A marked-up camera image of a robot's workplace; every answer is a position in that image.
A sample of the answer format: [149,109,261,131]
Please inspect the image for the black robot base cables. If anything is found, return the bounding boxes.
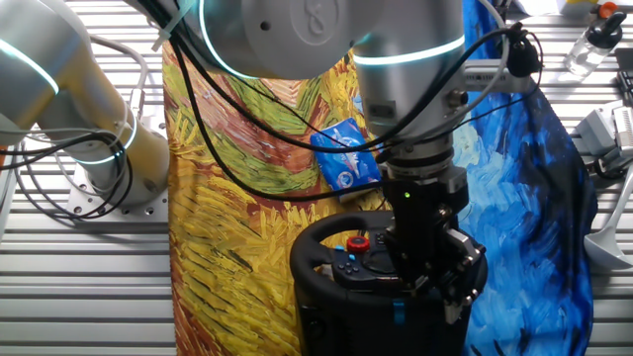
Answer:
[0,131,135,222]

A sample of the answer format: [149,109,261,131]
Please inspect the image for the black gripper power cable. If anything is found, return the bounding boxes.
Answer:
[170,39,397,203]

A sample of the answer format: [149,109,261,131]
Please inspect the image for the blue tissue pack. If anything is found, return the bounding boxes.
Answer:
[310,117,383,204]

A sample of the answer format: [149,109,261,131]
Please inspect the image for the grey cable along wrist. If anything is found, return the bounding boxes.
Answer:
[380,0,511,159]

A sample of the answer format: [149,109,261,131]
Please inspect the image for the silver wrist camera bar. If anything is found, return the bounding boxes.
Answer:
[462,58,533,94]

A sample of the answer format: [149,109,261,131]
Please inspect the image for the black keyboard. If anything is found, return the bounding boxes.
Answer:
[615,46,633,108]

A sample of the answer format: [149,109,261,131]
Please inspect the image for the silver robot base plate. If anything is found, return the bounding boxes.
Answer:
[66,160,170,223]

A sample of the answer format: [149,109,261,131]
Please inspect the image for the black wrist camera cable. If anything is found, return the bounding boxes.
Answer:
[133,0,545,154]

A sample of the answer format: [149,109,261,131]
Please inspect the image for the clear bottle black cap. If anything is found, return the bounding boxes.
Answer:
[563,2,628,80]

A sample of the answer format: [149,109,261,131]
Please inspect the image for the black racing steering wheel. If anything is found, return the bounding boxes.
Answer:
[289,211,490,317]

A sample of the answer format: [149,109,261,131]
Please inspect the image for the silver ribbed depth camera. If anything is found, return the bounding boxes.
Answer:
[573,101,633,172]

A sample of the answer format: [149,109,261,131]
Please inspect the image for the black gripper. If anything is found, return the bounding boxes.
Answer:
[383,167,489,326]

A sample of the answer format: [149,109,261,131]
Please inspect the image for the black steering wheel base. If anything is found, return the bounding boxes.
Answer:
[294,286,474,356]

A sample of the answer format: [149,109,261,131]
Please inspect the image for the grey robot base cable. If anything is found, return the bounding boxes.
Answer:
[88,34,150,123]

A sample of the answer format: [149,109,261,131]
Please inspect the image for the white zip tie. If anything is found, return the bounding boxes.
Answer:
[150,0,197,53]

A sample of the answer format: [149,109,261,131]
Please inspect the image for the Van Gogh painting tablecloth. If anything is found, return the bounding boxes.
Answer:
[161,0,599,356]

